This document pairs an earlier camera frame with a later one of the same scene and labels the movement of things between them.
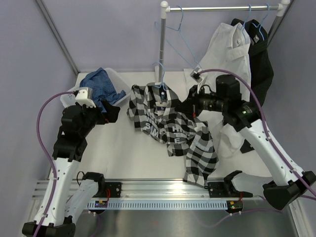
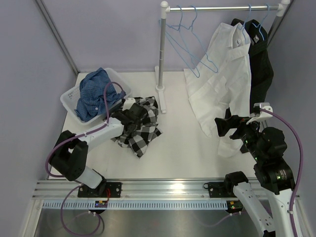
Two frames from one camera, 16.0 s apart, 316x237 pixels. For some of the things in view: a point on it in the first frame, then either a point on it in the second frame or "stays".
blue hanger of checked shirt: [162, 84] -> [194, 46]
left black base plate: [115, 189] stays
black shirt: [261, 62] stays
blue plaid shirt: [101, 88] stays
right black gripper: [191, 106] -> [223, 125]
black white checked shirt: [156, 109] -> [147, 131]
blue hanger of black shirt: [259, 25] stays
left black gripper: [111, 114] -> [122, 112]
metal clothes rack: [165, 8] stays
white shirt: [226, 52] stays
